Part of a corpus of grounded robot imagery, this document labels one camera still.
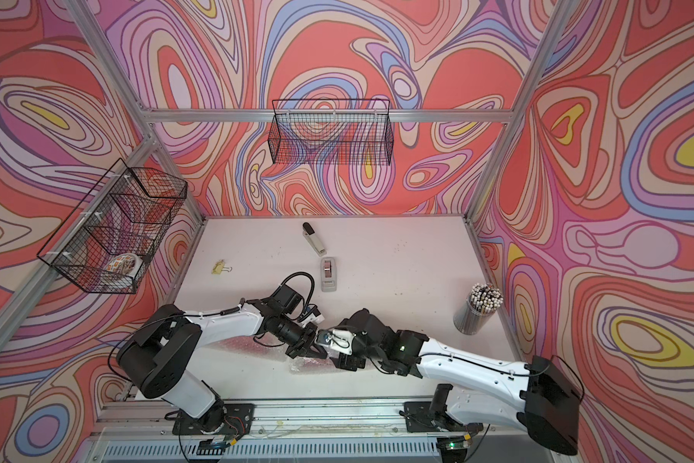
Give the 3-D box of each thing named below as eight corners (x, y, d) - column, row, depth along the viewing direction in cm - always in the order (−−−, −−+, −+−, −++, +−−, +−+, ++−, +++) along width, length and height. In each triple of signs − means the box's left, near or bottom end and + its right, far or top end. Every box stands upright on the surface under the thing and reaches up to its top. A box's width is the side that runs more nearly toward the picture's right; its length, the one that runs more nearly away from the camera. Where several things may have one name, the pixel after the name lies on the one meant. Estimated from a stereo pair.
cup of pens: (456, 335, 90) (477, 307, 75) (451, 313, 94) (469, 283, 80) (481, 335, 90) (506, 307, 75) (474, 313, 94) (497, 283, 80)
